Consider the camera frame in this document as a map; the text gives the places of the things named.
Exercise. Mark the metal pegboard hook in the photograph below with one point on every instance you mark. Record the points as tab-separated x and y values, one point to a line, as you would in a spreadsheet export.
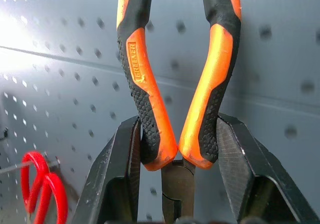
15	167

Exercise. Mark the orange and black pliers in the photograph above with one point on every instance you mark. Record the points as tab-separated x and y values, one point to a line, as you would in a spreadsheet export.
147	88

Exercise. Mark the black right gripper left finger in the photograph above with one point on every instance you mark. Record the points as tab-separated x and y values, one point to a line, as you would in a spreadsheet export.
110	174

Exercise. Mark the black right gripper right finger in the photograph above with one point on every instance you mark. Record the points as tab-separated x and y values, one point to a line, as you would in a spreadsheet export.
250	169

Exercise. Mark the grey pegboard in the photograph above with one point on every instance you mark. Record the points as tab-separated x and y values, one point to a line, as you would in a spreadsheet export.
275	83

